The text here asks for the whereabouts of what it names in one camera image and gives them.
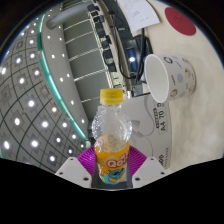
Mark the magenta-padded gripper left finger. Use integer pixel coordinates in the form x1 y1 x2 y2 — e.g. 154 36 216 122
54 146 99 188

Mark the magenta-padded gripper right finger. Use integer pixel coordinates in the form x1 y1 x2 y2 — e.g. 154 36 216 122
127 145 167 189

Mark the yellow-capped orange-label drink bottle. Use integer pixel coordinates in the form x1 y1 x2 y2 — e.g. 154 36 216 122
91 88 134 185

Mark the group of ceiling lights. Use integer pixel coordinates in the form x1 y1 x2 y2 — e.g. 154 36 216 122
0 22 88 165

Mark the white printed paper cup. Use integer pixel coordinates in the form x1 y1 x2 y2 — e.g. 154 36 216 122
143 53 197 104

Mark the row of black office chairs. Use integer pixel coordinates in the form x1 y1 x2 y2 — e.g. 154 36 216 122
86 3 118 73

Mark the long curved conference desk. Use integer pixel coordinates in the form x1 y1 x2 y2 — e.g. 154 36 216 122
94 0 149 98

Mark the flat round red coaster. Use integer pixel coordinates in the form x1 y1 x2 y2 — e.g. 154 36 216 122
164 7 197 37

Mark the white printed paper sheet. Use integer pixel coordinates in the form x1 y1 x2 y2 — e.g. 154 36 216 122
116 0 161 35

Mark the black cable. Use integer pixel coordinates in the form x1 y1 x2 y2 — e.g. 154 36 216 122
111 13 148 81

